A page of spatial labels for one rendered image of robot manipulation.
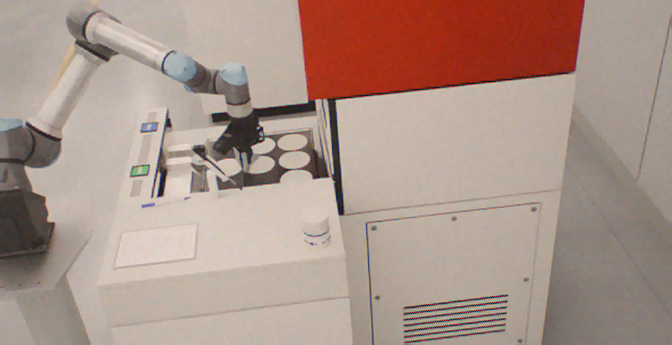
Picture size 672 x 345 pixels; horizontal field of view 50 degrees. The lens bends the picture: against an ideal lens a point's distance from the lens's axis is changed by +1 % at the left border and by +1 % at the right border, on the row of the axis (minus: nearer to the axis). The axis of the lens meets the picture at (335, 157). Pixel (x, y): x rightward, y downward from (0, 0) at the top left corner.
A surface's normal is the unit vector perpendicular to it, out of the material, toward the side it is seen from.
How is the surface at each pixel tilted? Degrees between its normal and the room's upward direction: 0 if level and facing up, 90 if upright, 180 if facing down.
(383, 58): 90
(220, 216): 0
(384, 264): 90
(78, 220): 0
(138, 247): 0
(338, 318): 90
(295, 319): 90
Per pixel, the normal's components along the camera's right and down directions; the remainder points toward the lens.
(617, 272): -0.07, -0.83
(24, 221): 0.12, 0.55
